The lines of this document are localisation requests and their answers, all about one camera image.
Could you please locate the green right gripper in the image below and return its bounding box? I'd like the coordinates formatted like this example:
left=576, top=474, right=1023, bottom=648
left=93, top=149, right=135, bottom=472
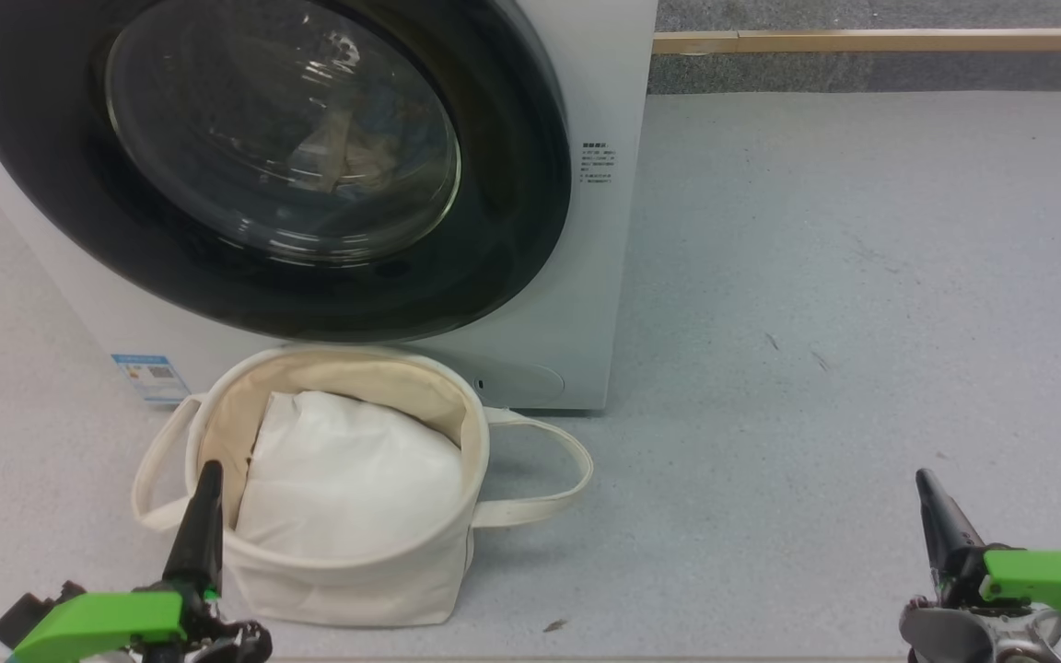
left=899, top=468, right=1061, bottom=663

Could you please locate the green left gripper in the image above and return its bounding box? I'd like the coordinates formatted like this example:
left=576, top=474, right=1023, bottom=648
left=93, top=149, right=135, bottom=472
left=0, top=460, right=274, bottom=663

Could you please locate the cream garment with blue trim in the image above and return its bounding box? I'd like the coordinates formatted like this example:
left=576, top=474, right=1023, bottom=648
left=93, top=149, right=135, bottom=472
left=291, top=101, right=402, bottom=194

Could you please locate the white front-load washing machine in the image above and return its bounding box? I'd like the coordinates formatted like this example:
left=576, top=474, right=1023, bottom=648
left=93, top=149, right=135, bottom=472
left=0, top=0, right=659, bottom=411

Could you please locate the white cloth in basket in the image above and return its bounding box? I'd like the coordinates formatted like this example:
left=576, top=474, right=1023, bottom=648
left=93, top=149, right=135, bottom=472
left=236, top=390, right=463, bottom=563

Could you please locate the cream canvas laundry basket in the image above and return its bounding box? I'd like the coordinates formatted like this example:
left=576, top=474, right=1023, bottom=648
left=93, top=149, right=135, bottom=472
left=132, top=345, right=594, bottom=627

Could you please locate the blue energy label sticker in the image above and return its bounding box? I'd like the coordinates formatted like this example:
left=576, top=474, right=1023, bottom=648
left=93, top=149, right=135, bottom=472
left=111, top=354, right=191, bottom=406

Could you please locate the oval drain filter flap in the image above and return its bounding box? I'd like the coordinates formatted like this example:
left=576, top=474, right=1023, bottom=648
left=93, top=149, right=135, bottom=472
left=461, top=355, right=566, bottom=401

